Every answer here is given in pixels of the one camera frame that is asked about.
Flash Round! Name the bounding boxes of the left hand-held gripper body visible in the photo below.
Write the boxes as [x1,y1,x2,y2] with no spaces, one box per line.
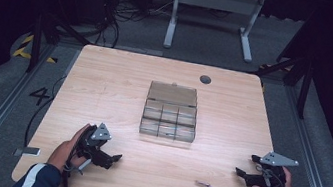
[74,118,115,168]

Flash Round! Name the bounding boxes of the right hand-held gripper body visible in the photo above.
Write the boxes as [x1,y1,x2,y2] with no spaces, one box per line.
[251,148,301,187]

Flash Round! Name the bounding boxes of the person's left hand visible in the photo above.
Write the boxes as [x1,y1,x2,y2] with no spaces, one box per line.
[45,117,95,177]

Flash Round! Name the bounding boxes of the small metal screw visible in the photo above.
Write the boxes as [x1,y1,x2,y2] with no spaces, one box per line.
[193,179,214,187]

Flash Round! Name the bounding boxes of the clear plastic compartment box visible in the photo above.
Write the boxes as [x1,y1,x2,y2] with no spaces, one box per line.
[138,77,204,144]

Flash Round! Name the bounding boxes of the black metal stand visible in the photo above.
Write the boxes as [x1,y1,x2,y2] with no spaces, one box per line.
[241,47,317,121]
[24,10,97,83]

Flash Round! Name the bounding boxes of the grey round table grommet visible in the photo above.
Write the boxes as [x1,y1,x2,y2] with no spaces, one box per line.
[199,74,213,85]

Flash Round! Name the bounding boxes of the left hand-held gripper cable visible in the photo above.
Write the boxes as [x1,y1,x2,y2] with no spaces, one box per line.
[59,132,95,187]

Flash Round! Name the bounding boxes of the black floor cable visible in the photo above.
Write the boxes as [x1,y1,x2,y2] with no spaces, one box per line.
[22,70,68,153]

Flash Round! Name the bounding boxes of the grey metal bracket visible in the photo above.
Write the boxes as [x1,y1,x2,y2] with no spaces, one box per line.
[12,143,42,160]

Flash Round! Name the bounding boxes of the bundle of black cables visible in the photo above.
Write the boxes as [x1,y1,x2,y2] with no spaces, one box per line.
[92,0,178,58]

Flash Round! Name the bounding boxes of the grey metal desk frame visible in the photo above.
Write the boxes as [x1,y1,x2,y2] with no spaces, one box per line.
[161,0,267,64]

